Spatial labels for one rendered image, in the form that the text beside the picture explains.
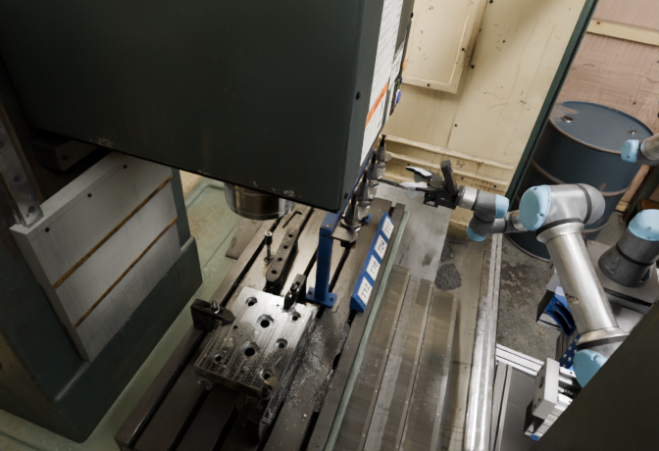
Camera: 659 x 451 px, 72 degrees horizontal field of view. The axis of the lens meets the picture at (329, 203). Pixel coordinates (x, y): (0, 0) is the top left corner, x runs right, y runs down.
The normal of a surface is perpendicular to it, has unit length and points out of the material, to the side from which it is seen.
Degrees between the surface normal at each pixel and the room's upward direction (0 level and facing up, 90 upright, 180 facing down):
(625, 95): 90
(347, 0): 90
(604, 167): 90
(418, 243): 24
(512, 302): 0
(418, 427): 8
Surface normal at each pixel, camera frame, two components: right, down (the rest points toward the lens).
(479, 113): -0.33, 0.58
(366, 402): 0.04, -0.68
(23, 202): 0.94, 0.26
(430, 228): -0.07, -0.45
